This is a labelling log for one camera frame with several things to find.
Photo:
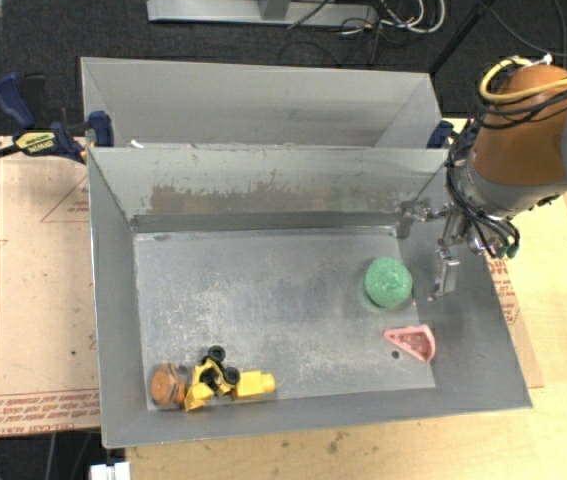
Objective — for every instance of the brown cardboard board red print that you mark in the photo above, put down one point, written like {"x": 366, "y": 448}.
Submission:
{"x": 43, "y": 288}

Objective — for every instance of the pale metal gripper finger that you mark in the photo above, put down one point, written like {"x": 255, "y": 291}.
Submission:
{"x": 415, "y": 211}
{"x": 447, "y": 278}

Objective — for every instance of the brown round toy food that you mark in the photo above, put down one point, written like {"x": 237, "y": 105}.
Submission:
{"x": 165, "y": 384}

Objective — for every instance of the pink triangular toy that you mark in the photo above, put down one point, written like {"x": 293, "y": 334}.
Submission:
{"x": 417, "y": 342}

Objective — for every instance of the green ball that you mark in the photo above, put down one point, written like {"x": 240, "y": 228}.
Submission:
{"x": 388, "y": 283}

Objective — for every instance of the yellow toy vehicle black wheels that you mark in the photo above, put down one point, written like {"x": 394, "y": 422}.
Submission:
{"x": 223, "y": 383}

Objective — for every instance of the grey metal bin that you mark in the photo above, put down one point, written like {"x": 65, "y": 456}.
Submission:
{"x": 263, "y": 278}

